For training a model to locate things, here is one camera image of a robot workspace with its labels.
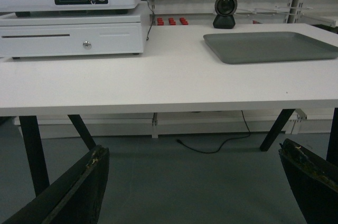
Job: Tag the black round barcode scanner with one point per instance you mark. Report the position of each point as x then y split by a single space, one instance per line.
225 10

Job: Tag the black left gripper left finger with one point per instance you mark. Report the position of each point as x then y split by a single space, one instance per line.
75 197

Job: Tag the white cash drawer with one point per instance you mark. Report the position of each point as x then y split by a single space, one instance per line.
50 34

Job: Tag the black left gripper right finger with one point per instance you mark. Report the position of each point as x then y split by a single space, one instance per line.
312 180

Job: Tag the grey silver serving tray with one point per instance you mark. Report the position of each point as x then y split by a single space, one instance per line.
266 47

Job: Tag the white checkout table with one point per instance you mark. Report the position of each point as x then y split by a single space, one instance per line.
176 72

